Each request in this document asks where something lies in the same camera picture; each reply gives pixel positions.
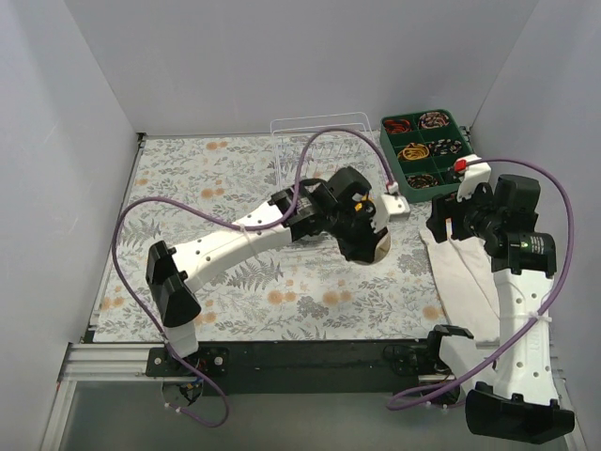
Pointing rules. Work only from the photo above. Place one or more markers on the white cloth towel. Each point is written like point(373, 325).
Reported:
point(464, 281)

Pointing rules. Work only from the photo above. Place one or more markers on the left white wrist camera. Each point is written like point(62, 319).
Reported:
point(389, 207)

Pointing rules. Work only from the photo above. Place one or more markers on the aluminium frame rail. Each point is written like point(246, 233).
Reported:
point(125, 362)

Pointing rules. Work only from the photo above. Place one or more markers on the green compartment tray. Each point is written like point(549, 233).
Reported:
point(421, 149)

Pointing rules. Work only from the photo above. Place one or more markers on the cream white bowl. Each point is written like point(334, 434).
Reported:
point(375, 250)

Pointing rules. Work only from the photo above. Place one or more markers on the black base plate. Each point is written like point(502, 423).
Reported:
point(320, 366)

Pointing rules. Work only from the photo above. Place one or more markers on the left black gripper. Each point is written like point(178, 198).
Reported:
point(362, 245)

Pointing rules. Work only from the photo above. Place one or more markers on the floral table mat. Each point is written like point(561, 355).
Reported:
point(305, 291)

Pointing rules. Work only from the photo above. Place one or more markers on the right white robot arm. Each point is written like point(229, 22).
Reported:
point(512, 396)

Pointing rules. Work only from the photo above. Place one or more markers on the yellow bowl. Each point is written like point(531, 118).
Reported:
point(365, 209)

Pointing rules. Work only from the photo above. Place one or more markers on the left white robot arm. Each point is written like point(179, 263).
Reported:
point(175, 273)

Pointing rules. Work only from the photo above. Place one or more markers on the white wire dish rack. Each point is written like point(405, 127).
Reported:
point(329, 152)

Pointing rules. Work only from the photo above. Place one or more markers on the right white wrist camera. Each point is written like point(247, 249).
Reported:
point(472, 170)

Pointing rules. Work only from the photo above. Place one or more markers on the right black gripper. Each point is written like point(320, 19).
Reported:
point(441, 217)

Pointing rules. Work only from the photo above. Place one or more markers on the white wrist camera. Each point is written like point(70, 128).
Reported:
point(472, 170)
point(389, 207)

